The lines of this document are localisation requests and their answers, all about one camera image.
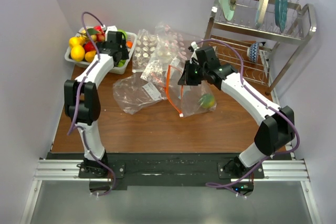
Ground green lime fruit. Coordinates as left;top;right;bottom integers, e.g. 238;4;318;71
118;29;128;41

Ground blue white patterned bowl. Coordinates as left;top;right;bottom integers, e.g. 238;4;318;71
247;42;260;63

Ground yellow lemon front left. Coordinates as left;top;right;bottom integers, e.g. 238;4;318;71
70;45;86;62

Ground clear bag pink dots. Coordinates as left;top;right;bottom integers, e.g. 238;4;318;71
141;22;205;83

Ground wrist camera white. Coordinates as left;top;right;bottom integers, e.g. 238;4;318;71
188;41;198;60
105;26;118;33

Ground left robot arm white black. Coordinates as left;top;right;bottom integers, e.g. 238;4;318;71
64;31;129;178

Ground small orange tangerine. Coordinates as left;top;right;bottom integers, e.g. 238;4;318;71
126;41;133;49

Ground red apple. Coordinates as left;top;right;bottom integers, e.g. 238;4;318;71
83;42;96;52

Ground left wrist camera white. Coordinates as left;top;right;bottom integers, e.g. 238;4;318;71
105;26;118;33

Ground red lychee bunch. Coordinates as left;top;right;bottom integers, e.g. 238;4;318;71
87;26;105;42

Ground clear zip bag orange zipper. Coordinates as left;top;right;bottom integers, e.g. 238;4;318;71
165;65;217;118

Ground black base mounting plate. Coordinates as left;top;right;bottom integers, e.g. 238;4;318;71
77;153;264;193

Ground white cream plate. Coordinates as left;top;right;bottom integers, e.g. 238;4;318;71
255;0;269;29

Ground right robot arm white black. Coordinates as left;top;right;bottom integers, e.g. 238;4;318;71
178;42;296;178

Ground steel dish rack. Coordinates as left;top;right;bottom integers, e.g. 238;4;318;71
205;0;317;95

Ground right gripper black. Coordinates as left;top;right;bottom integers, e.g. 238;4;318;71
178;60;207;86

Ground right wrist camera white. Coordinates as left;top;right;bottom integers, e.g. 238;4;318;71
188;41;198;60

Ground light green guava fruit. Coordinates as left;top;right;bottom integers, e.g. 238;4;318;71
118;60;126;67

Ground crumpled clear zip bag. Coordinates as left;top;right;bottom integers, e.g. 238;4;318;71
112;72;167;114

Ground teal blue plate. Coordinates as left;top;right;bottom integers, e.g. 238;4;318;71
274;0;288;34

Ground green yellow mango fruit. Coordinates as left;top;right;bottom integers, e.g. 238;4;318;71
199;93;216;109

